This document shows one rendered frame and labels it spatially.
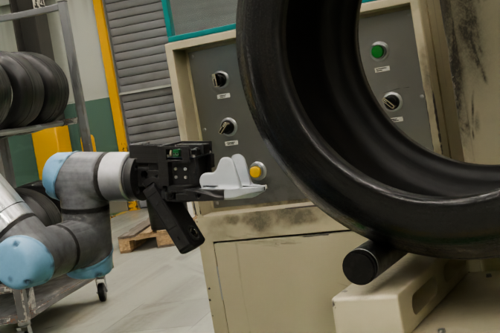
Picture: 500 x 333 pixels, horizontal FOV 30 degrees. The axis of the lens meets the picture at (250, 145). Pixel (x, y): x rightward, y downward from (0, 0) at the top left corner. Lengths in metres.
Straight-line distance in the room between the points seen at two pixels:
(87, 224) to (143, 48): 9.87
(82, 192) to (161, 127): 9.80
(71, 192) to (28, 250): 0.15
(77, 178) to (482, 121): 0.62
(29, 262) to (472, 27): 0.74
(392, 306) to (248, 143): 0.85
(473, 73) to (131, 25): 9.98
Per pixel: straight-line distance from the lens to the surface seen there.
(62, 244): 1.38
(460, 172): 1.37
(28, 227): 1.37
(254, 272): 1.93
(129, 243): 7.96
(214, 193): 1.31
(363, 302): 1.18
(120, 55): 11.39
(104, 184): 1.40
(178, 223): 1.37
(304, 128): 1.15
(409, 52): 1.80
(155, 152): 1.37
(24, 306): 4.97
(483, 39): 1.47
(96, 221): 1.45
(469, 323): 1.22
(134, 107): 11.34
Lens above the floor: 1.13
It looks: 3 degrees down
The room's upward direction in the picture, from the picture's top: 9 degrees counter-clockwise
